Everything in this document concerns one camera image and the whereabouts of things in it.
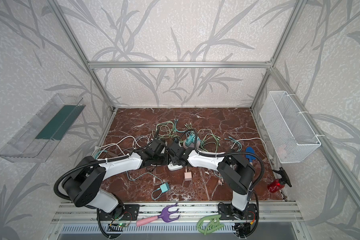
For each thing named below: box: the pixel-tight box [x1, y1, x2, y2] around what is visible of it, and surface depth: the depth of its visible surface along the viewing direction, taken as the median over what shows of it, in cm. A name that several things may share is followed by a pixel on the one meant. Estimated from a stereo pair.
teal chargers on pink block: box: [185, 132, 196, 147], surface depth 96 cm
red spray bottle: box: [267, 167, 292, 193], surface depth 73 cm
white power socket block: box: [167, 161, 184, 171], surface depth 89 cm
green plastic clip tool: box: [197, 214, 224, 235], surface depth 72 cm
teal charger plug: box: [160, 182, 170, 194], surface depth 82 cm
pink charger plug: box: [184, 171, 192, 181], surface depth 85 cm
